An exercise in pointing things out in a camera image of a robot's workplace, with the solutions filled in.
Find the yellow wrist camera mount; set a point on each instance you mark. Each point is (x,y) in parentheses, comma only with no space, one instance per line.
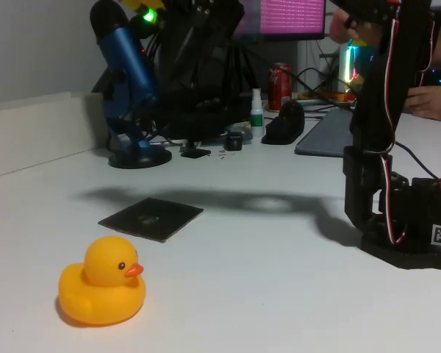
(139,4)

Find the white plastic packet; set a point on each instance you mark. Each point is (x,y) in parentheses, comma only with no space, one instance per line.
(242,128)

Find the person's left hand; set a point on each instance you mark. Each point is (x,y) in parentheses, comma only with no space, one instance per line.
(433,103)

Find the small black stand base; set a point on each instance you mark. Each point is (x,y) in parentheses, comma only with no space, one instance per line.
(195,153)

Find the computer monitor with purple screen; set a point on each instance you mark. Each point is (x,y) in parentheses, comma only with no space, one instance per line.
(294,18)

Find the blue desktop microphone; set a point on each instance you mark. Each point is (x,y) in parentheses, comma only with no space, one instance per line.
(126,55)

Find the red soda can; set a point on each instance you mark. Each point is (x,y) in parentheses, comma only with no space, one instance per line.
(279,84)

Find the black vertical mouse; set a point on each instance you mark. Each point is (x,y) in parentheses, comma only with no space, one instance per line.
(284,125)

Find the black leader arm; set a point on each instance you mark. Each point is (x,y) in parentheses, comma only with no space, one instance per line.
(375,9)

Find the yellow rubber duck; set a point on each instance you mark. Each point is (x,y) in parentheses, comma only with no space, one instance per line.
(99,290)

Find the black tripod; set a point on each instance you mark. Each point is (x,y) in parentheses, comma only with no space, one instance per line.
(239,73)

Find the person's right hand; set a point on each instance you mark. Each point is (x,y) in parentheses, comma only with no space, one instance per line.
(347,31)

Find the black square pad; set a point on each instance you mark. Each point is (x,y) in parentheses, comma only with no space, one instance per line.
(169,217)

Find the black robot arm with base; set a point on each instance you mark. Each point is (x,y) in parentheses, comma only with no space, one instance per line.
(364,176)

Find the grey flat keyboard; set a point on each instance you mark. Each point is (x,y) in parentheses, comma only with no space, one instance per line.
(327,136)

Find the white PC case with lights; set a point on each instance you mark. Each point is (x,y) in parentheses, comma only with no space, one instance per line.
(353,62)

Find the white spray bottle green label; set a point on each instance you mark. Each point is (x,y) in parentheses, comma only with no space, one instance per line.
(257,110)

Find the black electronic desk device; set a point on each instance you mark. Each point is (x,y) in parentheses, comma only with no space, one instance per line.
(198,121)

